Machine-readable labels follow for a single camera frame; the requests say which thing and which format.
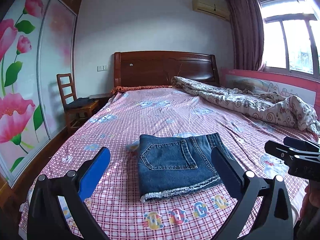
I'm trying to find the blue denim jeans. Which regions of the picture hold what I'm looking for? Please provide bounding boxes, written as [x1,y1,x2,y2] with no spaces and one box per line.
[137,133,234,202]

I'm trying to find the person's right hand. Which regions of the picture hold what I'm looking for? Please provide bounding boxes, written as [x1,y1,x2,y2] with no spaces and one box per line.
[299,180,320,220]

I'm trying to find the floral patterned quilt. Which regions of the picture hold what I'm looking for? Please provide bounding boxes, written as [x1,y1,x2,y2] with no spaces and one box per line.
[171,76,319,135]

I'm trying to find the wooden furniture at left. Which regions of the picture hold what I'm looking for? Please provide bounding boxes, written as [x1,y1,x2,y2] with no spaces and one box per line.
[1,175,19,239]

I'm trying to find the pink checkered bed sheet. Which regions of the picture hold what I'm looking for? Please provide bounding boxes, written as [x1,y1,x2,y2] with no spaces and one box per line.
[18,86,320,240]

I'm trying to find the wooden chair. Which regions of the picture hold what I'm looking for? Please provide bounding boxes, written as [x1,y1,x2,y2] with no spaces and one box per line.
[56,73,99,134]

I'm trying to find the dark cloth on chair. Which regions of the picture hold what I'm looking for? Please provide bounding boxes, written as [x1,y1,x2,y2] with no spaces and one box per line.
[65,97,95,110]

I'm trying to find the orange fringed pillow cover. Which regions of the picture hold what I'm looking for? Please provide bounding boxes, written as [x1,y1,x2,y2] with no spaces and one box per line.
[110,85,173,95]

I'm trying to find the dark wooden headboard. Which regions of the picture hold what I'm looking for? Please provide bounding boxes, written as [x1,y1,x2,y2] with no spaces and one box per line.
[114,51,220,87]

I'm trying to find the purple curtain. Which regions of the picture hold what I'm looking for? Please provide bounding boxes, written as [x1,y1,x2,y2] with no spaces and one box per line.
[227,0,264,71]

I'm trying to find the floral sliding wardrobe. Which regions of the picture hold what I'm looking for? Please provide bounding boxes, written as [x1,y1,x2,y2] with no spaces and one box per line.
[1,0,81,186]

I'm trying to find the pink cartoon bed rail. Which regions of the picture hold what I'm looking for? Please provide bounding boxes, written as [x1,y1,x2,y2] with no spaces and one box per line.
[221,69,319,108]

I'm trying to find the window with frame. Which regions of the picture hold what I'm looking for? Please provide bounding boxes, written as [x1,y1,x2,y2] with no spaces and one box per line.
[261,0,319,79]

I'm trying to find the white wall switch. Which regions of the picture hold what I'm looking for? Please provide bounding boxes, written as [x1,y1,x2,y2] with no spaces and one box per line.
[97,65,107,72]

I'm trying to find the wall air conditioner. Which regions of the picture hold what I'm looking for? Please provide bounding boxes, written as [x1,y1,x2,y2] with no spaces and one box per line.
[192,0,230,21]

